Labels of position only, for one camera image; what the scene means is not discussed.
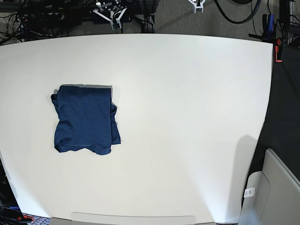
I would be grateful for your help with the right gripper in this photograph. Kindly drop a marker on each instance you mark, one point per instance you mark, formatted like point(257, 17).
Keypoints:
point(112, 11)

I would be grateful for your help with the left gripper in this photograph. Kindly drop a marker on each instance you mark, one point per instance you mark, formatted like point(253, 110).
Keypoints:
point(197, 5)

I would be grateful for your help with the blue long-sleeve shirt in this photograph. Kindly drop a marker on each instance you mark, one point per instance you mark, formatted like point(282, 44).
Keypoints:
point(86, 119)

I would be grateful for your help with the white power strip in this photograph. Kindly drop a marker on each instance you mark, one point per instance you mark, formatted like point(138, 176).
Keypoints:
point(53, 16)

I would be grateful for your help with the red clamp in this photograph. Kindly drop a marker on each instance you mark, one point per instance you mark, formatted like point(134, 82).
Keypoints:
point(278, 50)

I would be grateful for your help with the grey plastic bin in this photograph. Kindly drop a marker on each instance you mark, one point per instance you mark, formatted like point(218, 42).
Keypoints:
point(272, 196)

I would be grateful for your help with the black box with red label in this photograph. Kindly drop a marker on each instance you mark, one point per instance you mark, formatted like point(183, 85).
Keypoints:
point(10, 213)

